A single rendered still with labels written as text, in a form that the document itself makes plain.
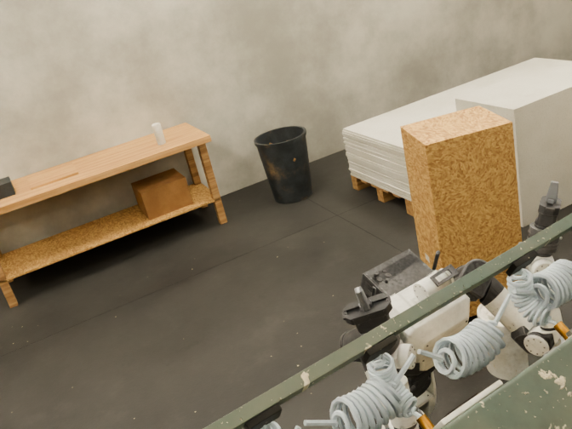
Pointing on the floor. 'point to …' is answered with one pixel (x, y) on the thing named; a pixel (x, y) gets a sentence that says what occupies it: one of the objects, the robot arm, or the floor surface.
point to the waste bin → (286, 163)
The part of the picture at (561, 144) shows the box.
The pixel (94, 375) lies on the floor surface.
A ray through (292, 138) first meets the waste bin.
